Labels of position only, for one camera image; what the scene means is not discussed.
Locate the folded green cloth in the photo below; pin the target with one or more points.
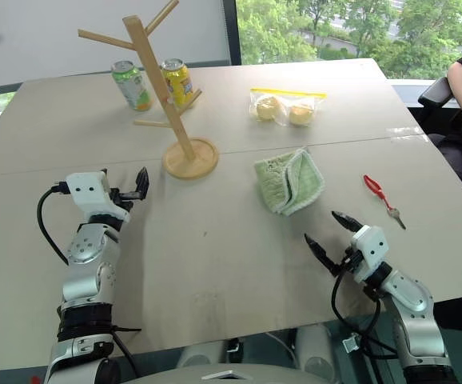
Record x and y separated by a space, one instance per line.
301 180

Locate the dark window frame post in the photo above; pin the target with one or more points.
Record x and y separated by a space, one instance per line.
231 32

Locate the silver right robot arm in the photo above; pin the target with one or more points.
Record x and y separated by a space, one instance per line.
415 316

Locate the clear yellow-zip plastic bag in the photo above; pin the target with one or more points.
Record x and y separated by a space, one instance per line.
283 98

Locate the round yellow bun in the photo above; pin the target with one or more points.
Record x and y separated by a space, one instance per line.
301 115
269 109

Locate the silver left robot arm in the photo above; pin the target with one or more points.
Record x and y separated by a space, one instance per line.
87 250

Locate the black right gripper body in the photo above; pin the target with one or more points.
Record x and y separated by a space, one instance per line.
350 260

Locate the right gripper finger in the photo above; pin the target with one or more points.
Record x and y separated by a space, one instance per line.
349 221
322 254

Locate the green drink can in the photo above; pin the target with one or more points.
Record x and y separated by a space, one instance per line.
133 86

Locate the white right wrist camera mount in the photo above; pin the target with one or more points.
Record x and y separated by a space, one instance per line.
369 248

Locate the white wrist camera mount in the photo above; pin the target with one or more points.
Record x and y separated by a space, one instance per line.
91 192
369 248

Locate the silver key with red holder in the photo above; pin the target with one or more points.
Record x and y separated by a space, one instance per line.
377 190

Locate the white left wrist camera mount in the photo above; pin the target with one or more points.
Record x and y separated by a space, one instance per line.
91 192

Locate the white rounded cover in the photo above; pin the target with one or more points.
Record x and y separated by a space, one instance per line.
313 348
199 354

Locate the wooden branch hanging rack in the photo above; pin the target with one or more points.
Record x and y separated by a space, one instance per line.
153 76

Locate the yellow drink can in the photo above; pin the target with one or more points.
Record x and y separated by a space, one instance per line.
178 82

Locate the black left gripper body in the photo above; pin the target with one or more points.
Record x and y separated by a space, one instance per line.
129 196

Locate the black office chair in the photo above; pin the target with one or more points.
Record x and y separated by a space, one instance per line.
435 94

